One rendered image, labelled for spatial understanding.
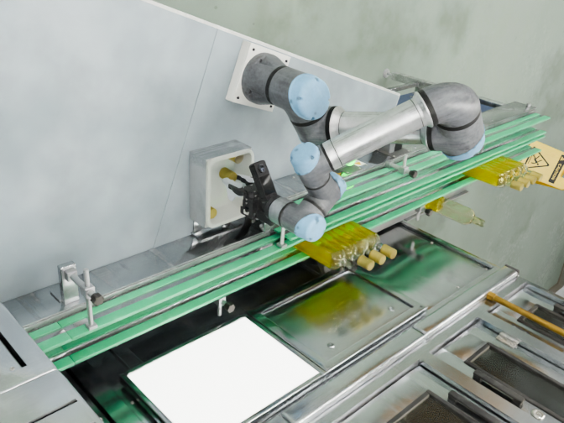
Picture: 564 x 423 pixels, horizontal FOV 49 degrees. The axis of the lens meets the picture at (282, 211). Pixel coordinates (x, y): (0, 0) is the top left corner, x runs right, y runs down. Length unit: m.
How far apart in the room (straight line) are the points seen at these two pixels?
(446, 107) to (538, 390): 0.85
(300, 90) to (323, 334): 0.71
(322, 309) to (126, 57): 0.94
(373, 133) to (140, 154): 0.63
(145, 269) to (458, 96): 0.94
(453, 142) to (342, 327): 0.64
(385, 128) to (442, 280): 0.87
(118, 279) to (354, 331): 0.70
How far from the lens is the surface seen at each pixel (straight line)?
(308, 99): 1.68
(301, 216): 1.58
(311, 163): 1.50
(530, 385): 1.93
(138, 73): 1.63
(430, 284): 2.21
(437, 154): 2.52
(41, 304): 1.66
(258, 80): 1.76
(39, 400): 1.16
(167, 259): 1.79
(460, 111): 1.56
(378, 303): 2.00
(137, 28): 1.61
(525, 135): 3.19
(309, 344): 1.79
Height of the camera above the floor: 2.10
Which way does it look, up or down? 39 degrees down
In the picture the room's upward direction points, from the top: 119 degrees clockwise
